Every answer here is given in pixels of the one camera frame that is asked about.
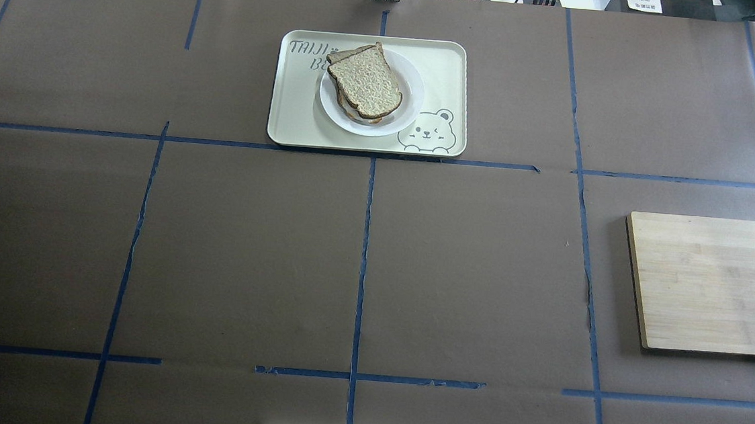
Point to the white round plate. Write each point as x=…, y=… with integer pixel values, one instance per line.
x=411, y=87

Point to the black box with label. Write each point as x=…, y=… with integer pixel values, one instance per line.
x=688, y=9

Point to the wooden cutting board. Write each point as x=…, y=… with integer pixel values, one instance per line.
x=694, y=281

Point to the cream bear tray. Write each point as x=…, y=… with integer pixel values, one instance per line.
x=296, y=117

